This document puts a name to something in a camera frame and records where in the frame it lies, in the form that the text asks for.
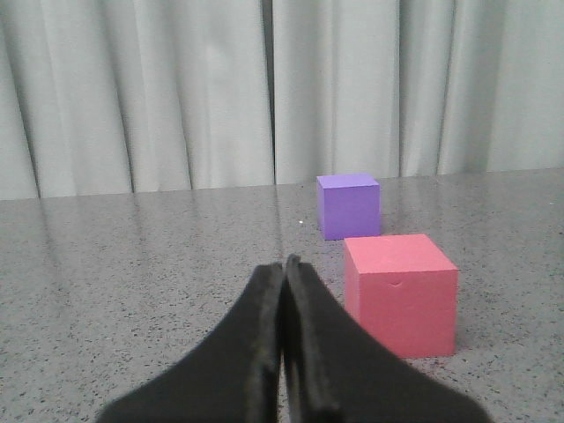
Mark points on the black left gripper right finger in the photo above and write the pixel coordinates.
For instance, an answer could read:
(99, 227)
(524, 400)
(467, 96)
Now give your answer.
(336, 372)

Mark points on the grey pleated curtain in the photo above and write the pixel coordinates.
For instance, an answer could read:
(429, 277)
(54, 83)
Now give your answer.
(103, 97)

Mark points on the pink foam cube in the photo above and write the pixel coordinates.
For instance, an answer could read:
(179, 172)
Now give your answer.
(402, 290)

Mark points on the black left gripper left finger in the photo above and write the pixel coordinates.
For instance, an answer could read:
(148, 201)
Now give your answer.
(231, 376)

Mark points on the purple foam cube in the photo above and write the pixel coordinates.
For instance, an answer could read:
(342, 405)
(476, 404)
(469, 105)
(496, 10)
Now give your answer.
(348, 205)

